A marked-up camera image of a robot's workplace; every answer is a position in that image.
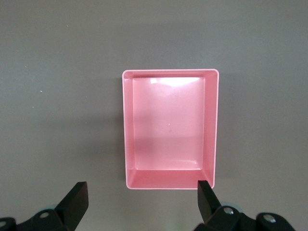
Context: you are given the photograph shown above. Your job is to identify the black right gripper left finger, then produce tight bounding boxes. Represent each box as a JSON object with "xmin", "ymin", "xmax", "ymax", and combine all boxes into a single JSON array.
[{"xmin": 0, "ymin": 181, "xmax": 89, "ymax": 231}]

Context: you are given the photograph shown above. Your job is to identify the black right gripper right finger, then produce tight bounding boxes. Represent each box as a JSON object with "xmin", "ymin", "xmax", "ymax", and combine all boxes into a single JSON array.
[{"xmin": 194, "ymin": 180, "xmax": 294, "ymax": 231}]

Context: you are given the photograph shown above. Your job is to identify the pink plastic box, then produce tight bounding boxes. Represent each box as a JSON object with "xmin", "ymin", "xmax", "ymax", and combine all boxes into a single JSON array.
[{"xmin": 121, "ymin": 69, "xmax": 221, "ymax": 191}]

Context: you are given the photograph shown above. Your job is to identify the large table cover mat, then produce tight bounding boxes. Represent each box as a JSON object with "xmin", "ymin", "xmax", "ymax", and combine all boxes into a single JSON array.
[{"xmin": 0, "ymin": 0, "xmax": 308, "ymax": 231}]

